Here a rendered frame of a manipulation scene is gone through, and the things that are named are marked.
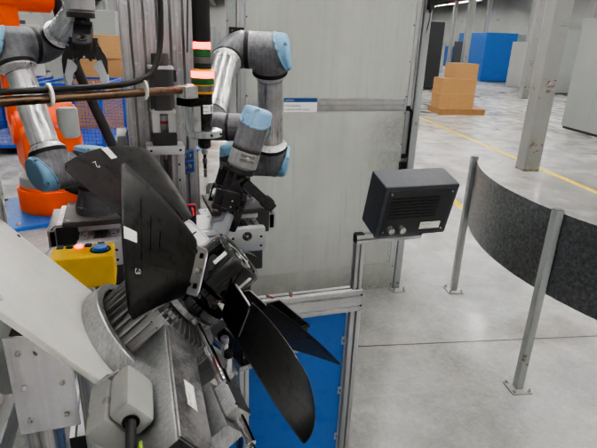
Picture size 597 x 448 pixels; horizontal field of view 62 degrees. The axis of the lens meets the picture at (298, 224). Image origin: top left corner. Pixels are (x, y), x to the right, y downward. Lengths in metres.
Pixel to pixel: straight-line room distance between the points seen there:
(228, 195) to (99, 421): 0.67
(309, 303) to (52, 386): 0.87
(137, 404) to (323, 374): 1.15
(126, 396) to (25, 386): 0.30
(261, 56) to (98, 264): 0.79
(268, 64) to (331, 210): 1.68
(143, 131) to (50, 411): 1.19
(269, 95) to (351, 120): 1.42
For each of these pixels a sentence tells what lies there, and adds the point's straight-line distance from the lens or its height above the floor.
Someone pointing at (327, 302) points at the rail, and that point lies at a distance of 1.66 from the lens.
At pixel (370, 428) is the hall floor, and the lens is 2.45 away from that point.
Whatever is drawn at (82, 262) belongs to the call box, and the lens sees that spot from 1.44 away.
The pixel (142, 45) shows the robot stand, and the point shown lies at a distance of 1.95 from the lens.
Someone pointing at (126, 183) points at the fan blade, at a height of 1.43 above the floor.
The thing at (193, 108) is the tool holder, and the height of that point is 1.51.
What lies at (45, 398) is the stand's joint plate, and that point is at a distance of 1.04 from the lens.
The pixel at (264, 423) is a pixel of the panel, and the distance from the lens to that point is 1.89.
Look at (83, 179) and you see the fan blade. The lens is 1.03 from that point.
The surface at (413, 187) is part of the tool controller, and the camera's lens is 1.56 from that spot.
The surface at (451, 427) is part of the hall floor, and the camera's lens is 2.55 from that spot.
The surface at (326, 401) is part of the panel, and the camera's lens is 1.92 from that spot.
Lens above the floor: 1.63
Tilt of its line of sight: 20 degrees down
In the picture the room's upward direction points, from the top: 2 degrees clockwise
